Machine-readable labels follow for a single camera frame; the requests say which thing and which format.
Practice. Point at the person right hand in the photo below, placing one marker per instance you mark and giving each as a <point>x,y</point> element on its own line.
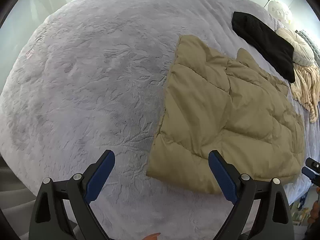
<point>314,213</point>

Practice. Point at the white plush toy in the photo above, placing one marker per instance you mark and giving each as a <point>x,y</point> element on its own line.
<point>279,11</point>

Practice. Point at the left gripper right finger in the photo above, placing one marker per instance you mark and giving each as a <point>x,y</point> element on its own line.
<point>273,219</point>

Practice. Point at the black folded garment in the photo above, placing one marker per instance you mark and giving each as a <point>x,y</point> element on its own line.
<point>275,49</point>

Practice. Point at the cream striped garment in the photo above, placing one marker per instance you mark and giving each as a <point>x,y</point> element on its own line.
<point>305,89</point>

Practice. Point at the cream knit round cushion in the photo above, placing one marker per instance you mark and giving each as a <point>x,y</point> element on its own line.
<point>302,54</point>

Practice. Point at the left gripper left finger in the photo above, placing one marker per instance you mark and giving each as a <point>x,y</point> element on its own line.
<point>49,218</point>

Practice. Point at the lavender plush bed blanket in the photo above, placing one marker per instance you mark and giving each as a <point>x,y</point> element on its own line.
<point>92,78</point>

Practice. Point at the grey quilted mattress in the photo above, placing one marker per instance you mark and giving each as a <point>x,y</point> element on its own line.
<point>312,44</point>

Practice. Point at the khaki puffer jacket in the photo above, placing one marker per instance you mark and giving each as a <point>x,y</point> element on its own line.
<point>213,102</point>

